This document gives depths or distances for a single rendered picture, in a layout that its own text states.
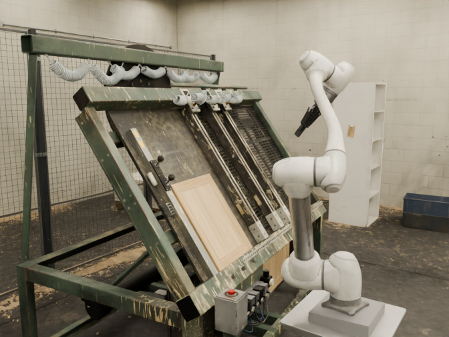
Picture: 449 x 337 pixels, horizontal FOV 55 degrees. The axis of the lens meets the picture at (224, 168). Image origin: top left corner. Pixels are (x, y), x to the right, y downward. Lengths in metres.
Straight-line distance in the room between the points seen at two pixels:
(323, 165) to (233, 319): 0.83
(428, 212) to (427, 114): 1.70
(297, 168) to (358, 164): 4.50
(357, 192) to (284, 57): 3.14
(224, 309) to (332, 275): 0.56
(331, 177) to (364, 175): 4.51
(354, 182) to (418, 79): 2.10
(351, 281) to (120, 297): 1.22
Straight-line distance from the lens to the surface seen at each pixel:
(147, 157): 2.46
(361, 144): 6.33
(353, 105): 6.34
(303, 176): 1.89
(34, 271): 2.99
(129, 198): 2.25
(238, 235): 2.77
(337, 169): 1.89
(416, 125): 7.57
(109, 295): 2.55
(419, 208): 6.66
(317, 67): 2.15
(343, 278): 2.24
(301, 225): 2.07
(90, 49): 2.97
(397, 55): 7.66
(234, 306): 2.07
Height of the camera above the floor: 1.86
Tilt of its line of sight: 10 degrees down
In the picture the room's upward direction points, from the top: straight up
